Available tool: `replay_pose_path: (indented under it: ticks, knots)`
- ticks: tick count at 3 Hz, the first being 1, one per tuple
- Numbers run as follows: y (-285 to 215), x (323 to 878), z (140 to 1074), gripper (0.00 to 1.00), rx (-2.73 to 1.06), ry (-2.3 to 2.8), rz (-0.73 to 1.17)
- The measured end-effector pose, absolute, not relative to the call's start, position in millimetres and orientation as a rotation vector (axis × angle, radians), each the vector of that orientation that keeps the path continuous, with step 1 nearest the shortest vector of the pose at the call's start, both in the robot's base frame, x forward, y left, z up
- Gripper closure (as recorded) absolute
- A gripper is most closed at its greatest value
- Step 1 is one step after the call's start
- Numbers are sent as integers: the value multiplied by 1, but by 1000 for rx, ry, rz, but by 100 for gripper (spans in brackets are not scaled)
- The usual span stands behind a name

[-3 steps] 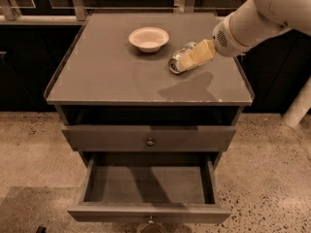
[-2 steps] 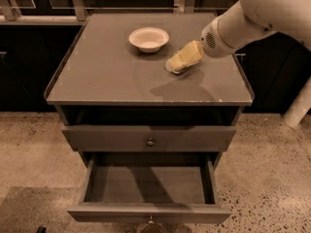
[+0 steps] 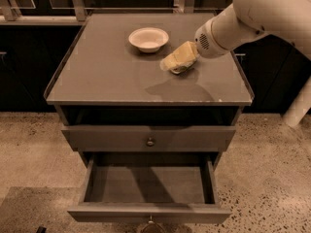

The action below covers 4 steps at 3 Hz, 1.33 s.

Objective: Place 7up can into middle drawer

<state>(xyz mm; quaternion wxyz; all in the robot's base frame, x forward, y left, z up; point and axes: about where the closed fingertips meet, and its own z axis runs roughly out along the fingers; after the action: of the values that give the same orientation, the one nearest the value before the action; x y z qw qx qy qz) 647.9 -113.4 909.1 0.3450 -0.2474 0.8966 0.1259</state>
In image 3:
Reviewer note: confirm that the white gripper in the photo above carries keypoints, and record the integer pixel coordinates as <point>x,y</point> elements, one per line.
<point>206,45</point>

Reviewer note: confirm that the green 7up can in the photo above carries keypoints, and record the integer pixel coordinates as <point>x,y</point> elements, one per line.
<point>181,69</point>

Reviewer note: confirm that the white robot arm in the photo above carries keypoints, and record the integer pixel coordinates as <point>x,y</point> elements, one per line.
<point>245,21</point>

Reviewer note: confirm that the grey drawer cabinet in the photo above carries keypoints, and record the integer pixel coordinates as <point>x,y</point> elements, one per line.
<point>107,81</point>

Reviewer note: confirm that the brass top drawer knob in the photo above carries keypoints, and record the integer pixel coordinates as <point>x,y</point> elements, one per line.
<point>150,142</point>

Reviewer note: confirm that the brass drawer knob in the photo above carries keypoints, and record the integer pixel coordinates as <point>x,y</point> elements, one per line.
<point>150,142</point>
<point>152,227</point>

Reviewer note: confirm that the top grey drawer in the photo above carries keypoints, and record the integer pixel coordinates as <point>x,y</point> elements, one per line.
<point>124,138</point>

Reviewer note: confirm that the open middle grey drawer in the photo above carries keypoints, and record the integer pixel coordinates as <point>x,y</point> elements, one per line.
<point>166,187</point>

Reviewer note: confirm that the brass middle drawer knob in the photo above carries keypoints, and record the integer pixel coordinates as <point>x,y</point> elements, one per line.
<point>152,227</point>

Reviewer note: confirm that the white paper bowl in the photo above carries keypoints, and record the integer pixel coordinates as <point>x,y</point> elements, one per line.
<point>148,39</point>

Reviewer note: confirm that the metal railing with glass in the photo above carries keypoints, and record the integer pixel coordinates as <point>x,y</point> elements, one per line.
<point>70,12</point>

